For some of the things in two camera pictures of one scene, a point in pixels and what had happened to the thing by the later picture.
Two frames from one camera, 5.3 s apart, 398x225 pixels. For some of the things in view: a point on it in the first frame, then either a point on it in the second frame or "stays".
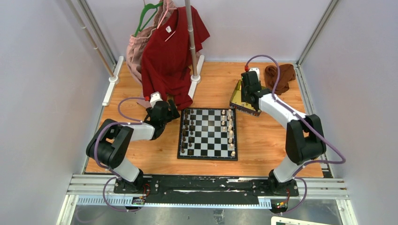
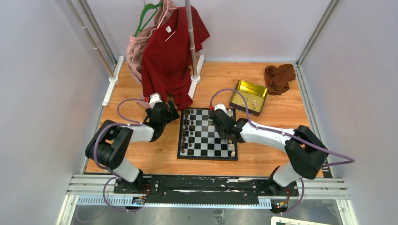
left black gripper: (172, 113) stays
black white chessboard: (208, 133) stays
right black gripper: (243, 98) to (222, 136)
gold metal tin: (236, 103) stays
